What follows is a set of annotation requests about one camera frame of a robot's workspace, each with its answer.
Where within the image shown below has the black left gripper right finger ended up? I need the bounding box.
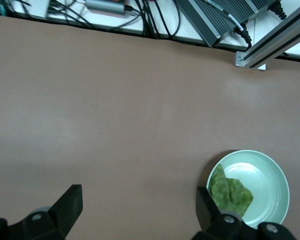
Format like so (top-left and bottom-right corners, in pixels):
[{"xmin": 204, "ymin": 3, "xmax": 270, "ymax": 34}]
[{"xmin": 195, "ymin": 186, "xmax": 295, "ymax": 240}]

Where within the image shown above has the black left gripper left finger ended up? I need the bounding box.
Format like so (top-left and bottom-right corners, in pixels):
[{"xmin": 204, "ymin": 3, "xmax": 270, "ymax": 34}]
[{"xmin": 0, "ymin": 184, "xmax": 84, "ymax": 240}]

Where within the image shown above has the green lettuce leaf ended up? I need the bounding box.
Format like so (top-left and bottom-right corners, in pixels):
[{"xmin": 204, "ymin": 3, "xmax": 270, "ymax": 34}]
[{"xmin": 209, "ymin": 164, "xmax": 255, "ymax": 219}]

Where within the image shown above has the pale green round plate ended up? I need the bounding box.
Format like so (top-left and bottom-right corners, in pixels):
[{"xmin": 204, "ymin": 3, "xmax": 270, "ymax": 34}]
[{"xmin": 205, "ymin": 149, "xmax": 290, "ymax": 231}]

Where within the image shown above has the ribbed grey power adapter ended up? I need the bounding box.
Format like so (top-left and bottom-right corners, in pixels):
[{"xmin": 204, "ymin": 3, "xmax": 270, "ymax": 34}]
[
  {"xmin": 224, "ymin": 0, "xmax": 284, "ymax": 24},
  {"xmin": 176, "ymin": 0, "xmax": 244, "ymax": 48}
]

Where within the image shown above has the grey metal hub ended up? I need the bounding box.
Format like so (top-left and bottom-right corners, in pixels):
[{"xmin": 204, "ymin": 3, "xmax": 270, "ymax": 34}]
[{"xmin": 85, "ymin": 0, "xmax": 129, "ymax": 16}]

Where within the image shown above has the aluminium camera post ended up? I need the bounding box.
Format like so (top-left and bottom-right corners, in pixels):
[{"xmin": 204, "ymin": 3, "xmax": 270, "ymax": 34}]
[{"xmin": 234, "ymin": 9, "xmax": 300, "ymax": 73}]

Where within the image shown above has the black cable with plug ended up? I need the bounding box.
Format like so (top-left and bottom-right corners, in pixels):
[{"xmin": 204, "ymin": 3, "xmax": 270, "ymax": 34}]
[{"xmin": 231, "ymin": 23, "xmax": 253, "ymax": 50}]

